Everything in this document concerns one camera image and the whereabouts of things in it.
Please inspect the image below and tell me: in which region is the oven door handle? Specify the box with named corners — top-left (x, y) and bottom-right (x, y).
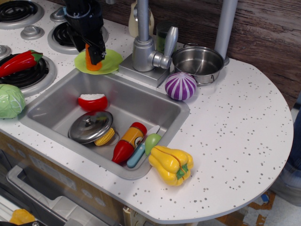
top-left (6, 164), bottom-right (99, 226)

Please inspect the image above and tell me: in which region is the silver stove knob back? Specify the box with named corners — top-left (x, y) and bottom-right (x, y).
top-left (50, 7), bottom-right (66, 23)

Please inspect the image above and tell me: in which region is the purple striped toy onion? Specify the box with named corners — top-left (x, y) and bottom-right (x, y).
top-left (165, 72), bottom-right (197, 101)

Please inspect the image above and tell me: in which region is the grey support pole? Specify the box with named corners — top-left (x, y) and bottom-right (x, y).
top-left (214, 0), bottom-right (238, 65)

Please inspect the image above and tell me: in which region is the green toy fruit half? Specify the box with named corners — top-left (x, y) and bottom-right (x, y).
top-left (145, 133), bottom-right (162, 156)

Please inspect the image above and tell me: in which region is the green spice jar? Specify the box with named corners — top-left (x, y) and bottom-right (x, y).
top-left (156, 21), bottom-right (177, 53)

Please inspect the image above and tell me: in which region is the red bowl with rice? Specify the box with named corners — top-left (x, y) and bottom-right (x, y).
top-left (78, 94), bottom-right (108, 112)

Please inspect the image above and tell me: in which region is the steel pot lid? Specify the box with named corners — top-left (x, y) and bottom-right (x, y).
top-left (68, 111), bottom-right (113, 144)

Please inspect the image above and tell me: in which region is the stainless steel pot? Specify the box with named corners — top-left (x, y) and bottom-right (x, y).
top-left (172, 44), bottom-right (224, 86)

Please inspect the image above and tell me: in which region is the silver stove knob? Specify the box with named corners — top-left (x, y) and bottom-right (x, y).
top-left (0, 45), bottom-right (12, 60)
top-left (20, 25), bottom-right (45, 40)
top-left (50, 7), bottom-right (66, 23)

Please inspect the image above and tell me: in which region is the yellow object bottom left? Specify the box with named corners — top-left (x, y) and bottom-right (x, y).
top-left (9, 209), bottom-right (35, 225)

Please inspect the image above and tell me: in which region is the red yellow ketchup bottle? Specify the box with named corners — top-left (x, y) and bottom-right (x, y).
top-left (111, 122), bottom-right (147, 164)

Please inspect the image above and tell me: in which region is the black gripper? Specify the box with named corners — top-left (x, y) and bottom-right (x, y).
top-left (65, 0), bottom-right (106, 65)

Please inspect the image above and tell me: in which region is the silver stove knob left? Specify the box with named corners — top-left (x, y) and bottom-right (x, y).
top-left (0, 45), bottom-right (12, 60)

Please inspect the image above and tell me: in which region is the front stove burner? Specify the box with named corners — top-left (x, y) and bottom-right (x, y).
top-left (0, 56), bottom-right (57, 97)

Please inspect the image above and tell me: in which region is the yellow toy bell pepper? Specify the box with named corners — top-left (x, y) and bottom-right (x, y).
top-left (149, 145), bottom-right (194, 186)

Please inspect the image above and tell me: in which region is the blue handled toy knife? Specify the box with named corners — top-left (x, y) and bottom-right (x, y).
top-left (127, 125), bottom-right (160, 168)

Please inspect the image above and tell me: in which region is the light green plate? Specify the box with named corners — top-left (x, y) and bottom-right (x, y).
top-left (74, 49), bottom-right (123, 75)

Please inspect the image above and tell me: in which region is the silver toy faucet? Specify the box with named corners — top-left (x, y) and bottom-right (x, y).
top-left (119, 0), bottom-right (178, 87)

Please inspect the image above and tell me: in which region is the back left stove burner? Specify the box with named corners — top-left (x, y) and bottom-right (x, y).
top-left (0, 0), bottom-right (44, 30)

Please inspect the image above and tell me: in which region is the back right stove burner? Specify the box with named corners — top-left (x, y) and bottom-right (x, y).
top-left (47, 20), bottom-right (109, 55)

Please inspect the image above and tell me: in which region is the green toy cabbage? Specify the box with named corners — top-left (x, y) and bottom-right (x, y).
top-left (0, 84), bottom-right (25, 119)

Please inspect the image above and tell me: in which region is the red toy chili pepper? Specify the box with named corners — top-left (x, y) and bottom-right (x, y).
top-left (0, 50), bottom-right (43, 78)

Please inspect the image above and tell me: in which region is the stove burner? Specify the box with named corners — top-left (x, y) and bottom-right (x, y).
top-left (0, 0), bottom-right (44, 30)
top-left (47, 20), bottom-right (109, 55)
top-left (0, 56), bottom-right (57, 97)

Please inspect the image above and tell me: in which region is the orange toy carrot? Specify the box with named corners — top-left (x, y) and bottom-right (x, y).
top-left (85, 44), bottom-right (103, 71)

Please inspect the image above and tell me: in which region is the yellow toy corn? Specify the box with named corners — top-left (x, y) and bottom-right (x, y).
top-left (94, 128), bottom-right (115, 146)

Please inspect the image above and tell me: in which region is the cream toy bottle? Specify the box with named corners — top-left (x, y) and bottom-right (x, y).
top-left (128, 1), bottom-right (154, 38)

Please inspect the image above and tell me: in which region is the silver sink basin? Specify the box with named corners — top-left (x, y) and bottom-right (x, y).
top-left (19, 69), bottom-right (190, 179)

